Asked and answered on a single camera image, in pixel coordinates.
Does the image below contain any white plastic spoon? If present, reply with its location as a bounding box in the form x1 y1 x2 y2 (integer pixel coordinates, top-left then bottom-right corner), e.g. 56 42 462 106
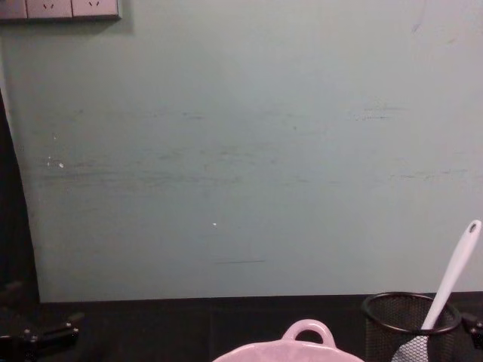
391 219 483 362

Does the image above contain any black table cloth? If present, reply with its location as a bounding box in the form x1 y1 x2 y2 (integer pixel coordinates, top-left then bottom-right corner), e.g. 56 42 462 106
0 292 483 362

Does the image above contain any black curtain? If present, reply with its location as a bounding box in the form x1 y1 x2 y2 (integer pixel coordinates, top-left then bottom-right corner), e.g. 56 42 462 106
0 87 42 307

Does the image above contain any black wire mesh cup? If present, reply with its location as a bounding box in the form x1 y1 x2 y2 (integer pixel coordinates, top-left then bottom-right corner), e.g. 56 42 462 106
361 292 463 362

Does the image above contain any pink pot with loop handle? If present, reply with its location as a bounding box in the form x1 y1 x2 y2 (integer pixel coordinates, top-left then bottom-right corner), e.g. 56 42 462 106
211 318 367 362

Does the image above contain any white wall socket panel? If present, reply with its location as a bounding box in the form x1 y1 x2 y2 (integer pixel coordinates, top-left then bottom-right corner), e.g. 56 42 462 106
0 0 122 24

